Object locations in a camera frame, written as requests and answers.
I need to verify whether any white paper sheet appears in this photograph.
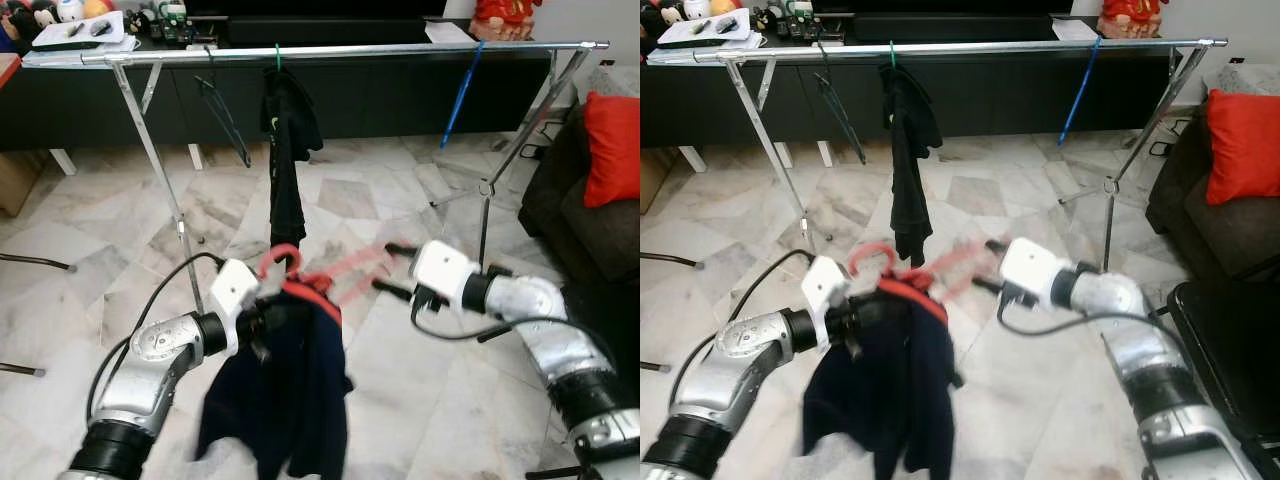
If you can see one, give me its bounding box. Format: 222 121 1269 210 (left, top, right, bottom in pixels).
425 20 476 45
1050 18 1101 43

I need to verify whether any dark sofa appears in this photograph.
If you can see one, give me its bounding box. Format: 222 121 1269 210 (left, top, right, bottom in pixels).
1145 100 1280 281
518 100 641 291

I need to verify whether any navy blue shirt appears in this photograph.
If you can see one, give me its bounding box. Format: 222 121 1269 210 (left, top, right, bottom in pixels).
800 290 963 480
195 285 353 480

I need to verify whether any stack of white papers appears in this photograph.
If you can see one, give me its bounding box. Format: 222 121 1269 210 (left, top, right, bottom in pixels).
648 35 766 63
22 38 141 66

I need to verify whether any white tray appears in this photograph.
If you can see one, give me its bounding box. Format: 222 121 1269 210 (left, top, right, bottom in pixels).
32 10 126 49
658 8 751 47

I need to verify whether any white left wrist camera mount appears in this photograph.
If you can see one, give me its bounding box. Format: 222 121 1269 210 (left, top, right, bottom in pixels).
208 258 263 356
800 255 853 351

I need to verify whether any black metal frame stool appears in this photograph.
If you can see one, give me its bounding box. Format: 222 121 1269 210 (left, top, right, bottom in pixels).
1168 280 1280 451

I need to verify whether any black soundbar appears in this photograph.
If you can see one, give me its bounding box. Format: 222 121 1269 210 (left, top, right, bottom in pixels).
850 12 1071 43

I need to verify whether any red pillow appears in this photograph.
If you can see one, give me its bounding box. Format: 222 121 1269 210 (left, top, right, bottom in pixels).
583 92 641 209
1205 88 1280 206

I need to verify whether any black shirt with green logo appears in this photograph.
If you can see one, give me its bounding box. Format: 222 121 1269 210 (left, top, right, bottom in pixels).
880 65 944 269
262 68 324 251

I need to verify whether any black television console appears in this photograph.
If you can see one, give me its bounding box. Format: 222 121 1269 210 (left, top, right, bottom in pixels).
0 15 576 151
640 12 1196 151

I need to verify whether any light wooden cabinet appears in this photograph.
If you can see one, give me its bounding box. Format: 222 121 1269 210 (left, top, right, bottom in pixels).
640 148 676 213
0 150 46 216

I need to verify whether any blue plastic hanger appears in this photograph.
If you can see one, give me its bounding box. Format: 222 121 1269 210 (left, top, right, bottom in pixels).
1058 38 1103 148
440 40 486 151

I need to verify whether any thin black hanger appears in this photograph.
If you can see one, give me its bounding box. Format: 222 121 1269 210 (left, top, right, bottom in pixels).
812 70 866 166
193 72 251 169

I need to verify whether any red figurine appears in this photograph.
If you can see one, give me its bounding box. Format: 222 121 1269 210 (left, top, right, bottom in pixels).
1098 0 1169 39
470 0 543 41

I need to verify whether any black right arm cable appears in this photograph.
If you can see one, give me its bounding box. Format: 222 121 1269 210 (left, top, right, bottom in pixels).
408 298 563 346
995 295 1163 339

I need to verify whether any silver metal clothes rack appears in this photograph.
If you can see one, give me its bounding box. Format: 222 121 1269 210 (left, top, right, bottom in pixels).
20 40 611 316
645 38 1229 273

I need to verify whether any red plastic hanger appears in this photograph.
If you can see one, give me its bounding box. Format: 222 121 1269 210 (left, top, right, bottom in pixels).
848 240 1001 306
257 243 401 311

